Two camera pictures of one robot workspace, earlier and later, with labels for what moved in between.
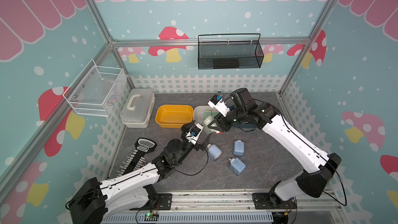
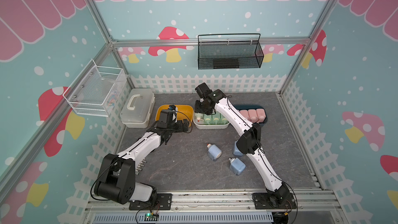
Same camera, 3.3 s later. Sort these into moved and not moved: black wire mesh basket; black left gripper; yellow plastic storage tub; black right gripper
Moved: black left gripper; black right gripper
Not moved: yellow plastic storage tub; black wire mesh basket
